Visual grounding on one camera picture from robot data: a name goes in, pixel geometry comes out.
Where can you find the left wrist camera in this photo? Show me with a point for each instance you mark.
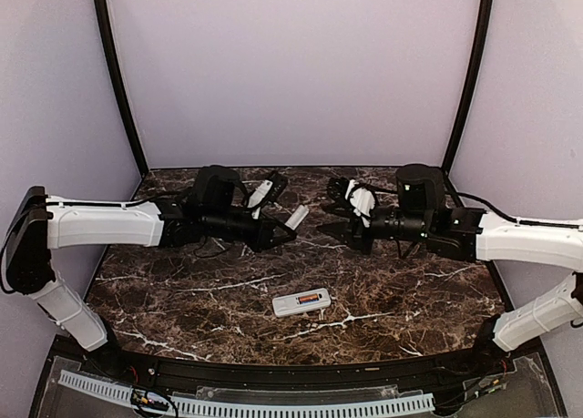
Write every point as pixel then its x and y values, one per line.
pixel 268 191

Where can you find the white slotted cable duct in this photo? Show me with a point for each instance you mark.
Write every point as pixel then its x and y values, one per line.
pixel 219 402

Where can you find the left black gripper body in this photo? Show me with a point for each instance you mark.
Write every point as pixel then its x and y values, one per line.
pixel 257 240

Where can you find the white remote control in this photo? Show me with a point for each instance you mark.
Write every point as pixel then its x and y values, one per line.
pixel 288 305

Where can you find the white battery cover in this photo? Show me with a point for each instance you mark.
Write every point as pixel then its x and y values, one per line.
pixel 297 217

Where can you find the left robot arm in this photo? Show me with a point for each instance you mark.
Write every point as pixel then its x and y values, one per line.
pixel 218 205

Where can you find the black frame post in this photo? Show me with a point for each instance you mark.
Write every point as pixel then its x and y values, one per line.
pixel 469 86
pixel 117 82

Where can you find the black front rail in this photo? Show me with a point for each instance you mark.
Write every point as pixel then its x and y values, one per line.
pixel 440 371

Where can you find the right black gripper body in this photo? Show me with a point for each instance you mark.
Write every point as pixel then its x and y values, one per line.
pixel 359 235

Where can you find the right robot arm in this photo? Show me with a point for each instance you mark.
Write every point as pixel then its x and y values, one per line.
pixel 465 234

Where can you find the right black frame post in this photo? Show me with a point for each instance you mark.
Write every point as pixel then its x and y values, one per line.
pixel 469 86

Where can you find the orange battery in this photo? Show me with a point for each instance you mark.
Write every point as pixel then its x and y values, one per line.
pixel 310 297

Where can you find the left black frame post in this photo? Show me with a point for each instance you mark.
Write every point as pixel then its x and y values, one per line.
pixel 117 82

